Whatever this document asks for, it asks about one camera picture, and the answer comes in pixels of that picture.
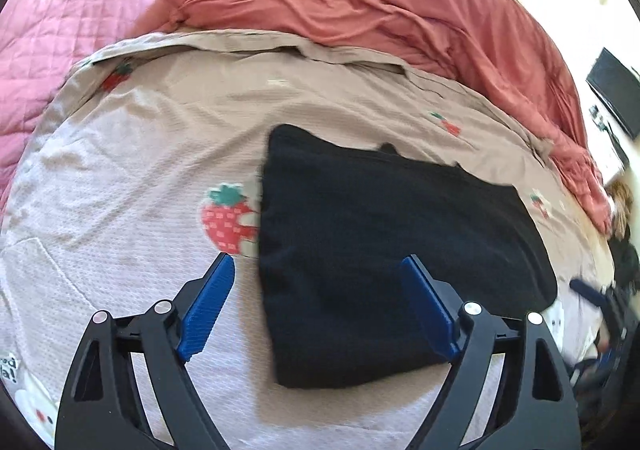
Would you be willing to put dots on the black flat box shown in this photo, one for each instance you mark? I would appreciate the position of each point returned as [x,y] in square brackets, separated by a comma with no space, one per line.
[616,90]

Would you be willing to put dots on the brown furry object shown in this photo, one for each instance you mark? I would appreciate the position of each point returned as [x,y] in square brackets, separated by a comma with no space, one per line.
[620,207]

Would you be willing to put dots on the red-pink duvet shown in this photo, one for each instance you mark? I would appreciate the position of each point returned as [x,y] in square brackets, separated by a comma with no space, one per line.
[400,10]

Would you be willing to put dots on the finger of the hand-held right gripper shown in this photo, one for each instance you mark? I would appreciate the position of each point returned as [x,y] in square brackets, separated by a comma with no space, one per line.
[587,291]

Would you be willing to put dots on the black shorts orange waistband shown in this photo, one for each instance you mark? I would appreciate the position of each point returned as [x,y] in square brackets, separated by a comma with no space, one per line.
[380,250]

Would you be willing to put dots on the pink quilted blanket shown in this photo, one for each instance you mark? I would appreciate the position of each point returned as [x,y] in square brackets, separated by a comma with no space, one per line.
[55,30]

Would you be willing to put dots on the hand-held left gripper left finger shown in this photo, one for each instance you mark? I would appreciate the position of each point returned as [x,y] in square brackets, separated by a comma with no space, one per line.
[207,310]

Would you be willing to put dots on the beige strawberry print bedsheet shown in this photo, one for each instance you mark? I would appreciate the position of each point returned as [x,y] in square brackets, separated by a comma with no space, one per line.
[140,170]

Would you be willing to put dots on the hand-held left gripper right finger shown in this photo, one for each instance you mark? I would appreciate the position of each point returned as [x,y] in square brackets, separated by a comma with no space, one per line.
[430,310]

